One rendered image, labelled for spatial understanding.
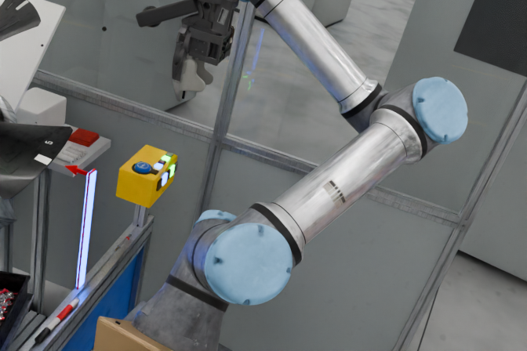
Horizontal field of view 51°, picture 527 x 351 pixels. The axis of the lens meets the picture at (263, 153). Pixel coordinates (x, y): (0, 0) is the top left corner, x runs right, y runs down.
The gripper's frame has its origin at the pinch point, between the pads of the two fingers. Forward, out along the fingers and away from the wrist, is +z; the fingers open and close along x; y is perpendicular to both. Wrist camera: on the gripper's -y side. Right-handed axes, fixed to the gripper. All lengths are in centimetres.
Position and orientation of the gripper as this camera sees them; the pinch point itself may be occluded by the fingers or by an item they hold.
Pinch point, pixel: (178, 92)
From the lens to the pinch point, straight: 104.5
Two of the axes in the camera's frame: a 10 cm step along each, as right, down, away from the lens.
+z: -2.3, 8.5, 4.7
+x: 2.5, -4.1, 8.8
